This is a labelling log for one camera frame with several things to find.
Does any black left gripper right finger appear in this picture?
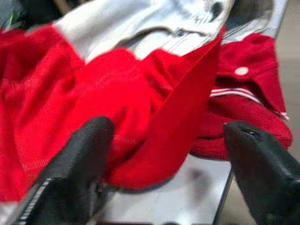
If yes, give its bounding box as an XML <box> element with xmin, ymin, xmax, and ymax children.
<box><xmin>224</xmin><ymin>121</ymin><xmax>300</xmax><ymax>225</ymax></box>

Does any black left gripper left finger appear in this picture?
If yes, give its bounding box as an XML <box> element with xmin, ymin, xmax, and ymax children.
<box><xmin>11</xmin><ymin>116</ymin><xmax>115</xmax><ymax>225</ymax></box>

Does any red polo shirt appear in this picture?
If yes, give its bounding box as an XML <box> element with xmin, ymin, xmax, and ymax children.
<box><xmin>0</xmin><ymin>23</ymin><xmax>293</xmax><ymax>202</ymax></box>

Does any light grey denim garment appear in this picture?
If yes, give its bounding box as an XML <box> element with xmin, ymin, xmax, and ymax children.
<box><xmin>52</xmin><ymin>0</ymin><xmax>289</xmax><ymax>64</ymax></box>

